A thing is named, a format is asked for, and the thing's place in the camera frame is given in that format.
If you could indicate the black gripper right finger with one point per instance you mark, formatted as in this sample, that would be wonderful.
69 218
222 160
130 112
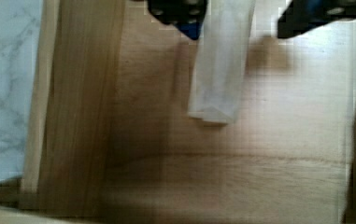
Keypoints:
302 16

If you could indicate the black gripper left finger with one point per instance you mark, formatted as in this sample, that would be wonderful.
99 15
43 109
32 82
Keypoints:
185 15

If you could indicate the open wooden drawer box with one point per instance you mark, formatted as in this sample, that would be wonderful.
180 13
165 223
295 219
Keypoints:
94 124

